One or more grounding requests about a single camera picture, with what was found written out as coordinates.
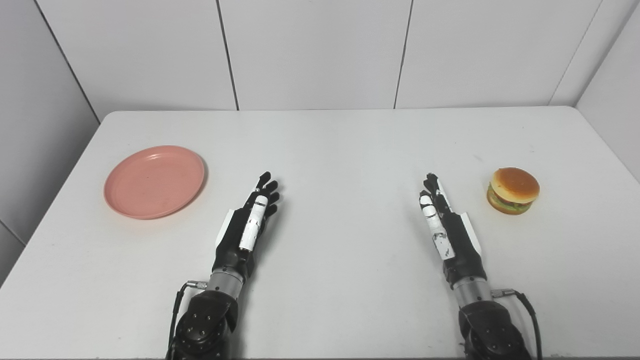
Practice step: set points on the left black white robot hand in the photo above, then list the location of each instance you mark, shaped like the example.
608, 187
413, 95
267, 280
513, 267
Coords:
235, 240

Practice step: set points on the pink round plate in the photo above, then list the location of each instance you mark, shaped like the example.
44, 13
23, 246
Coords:
154, 181

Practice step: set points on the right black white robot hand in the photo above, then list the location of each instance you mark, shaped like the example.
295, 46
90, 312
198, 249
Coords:
462, 245

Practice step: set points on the toy hamburger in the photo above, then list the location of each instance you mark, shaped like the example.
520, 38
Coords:
513, 190

